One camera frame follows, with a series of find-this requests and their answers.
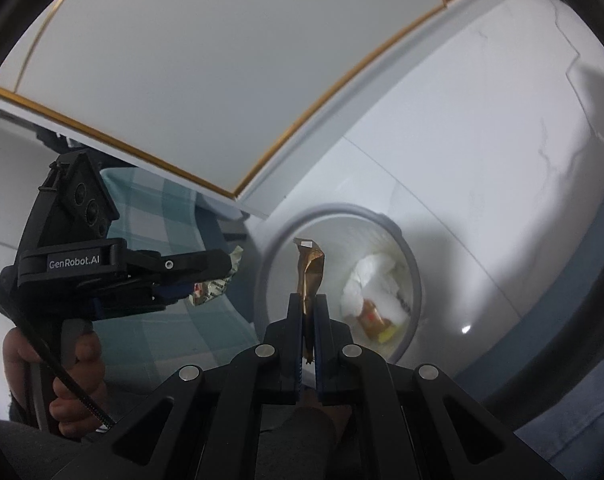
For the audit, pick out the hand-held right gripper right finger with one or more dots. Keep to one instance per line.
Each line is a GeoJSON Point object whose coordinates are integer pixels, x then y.
{"type": "Point", "coordinates": [324, 335]}

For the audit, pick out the person's left hand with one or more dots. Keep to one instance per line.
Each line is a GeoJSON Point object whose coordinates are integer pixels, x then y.
{"type": "Point", "coordinates": [82, 375]}

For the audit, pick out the brown foil wrapper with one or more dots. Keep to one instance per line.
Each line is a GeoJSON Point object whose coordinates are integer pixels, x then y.
{"type": "Point", "coordinates": [312, 270]}

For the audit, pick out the white round trash bin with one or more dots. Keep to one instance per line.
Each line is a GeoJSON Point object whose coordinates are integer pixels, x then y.
{"type": "Point", "coordinates": [342, 260]}

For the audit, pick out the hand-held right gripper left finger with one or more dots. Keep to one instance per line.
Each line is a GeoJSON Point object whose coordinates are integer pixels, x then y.
{"type": "Point", "coordinates": [292, 330]}

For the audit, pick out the checked teal tablecloth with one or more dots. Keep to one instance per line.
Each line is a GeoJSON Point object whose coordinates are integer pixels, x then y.
{"type": "Point", "coordinates": [132, 200]}

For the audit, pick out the blue cloth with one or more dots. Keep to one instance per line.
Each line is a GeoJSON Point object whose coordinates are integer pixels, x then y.
{"type": "Point", "coordinates": [571, 435]}

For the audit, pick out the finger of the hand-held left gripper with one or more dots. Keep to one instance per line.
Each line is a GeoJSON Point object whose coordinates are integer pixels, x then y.
{"type": "Point", "coordinates": [132, 302]}
{"type": "Point", "coordinates": [182, 264]}

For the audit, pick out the white cabinet with gold trim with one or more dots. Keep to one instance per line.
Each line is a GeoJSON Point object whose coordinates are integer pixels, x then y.
{"type": "Point", "coordinates": [207, 60]}

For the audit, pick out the foil snack bag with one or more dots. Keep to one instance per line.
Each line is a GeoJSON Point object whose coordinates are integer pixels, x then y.
{"type": "Point", "coordinates": [217, 287]}

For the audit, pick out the white tissue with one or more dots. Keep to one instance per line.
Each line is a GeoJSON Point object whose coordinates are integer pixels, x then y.
{"type": "Point", "coordinates": [371, 280]}

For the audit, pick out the orange brown wrapper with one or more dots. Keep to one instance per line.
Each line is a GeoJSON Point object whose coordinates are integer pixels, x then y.
{"type": "Point", "coordinates": [371, 317]}

